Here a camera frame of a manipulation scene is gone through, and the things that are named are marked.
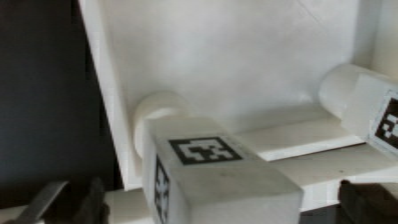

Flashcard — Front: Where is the white table leg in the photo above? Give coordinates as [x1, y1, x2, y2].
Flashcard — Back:
[317, 64, 398, 161]
[132, 92, 303, 224]

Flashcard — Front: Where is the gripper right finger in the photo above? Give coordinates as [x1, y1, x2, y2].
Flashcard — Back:
[335, 180, 398, 224]

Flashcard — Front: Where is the white U-shaped fence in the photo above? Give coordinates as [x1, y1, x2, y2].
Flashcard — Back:
[0, 144, 398, 224]

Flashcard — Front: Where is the white square table top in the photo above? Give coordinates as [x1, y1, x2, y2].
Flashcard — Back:
[77, 0, 383, 189]

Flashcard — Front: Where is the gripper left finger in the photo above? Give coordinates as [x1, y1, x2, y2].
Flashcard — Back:
[10, 178, 109, 224]

